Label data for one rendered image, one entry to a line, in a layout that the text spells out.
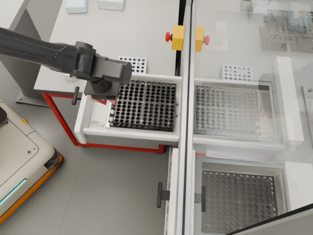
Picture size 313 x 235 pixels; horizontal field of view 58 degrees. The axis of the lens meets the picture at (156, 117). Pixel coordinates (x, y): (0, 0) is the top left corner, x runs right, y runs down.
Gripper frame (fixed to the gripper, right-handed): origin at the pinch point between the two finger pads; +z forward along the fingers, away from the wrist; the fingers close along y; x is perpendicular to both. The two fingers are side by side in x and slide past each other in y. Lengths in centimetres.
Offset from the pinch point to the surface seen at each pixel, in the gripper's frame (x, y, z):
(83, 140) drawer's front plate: -8.8, -10.6, 11.2
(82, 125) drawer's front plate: -5.7, -9.9, 6.1
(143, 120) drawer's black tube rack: -0.6, 9.3, 9.3
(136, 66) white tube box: 28.9, 0.3, 17.3
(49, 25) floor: 121, -100, 80
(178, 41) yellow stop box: 36.3, 17.6, 9.7
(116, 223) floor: -22, -17, 97
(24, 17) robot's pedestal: 63, -67, 21
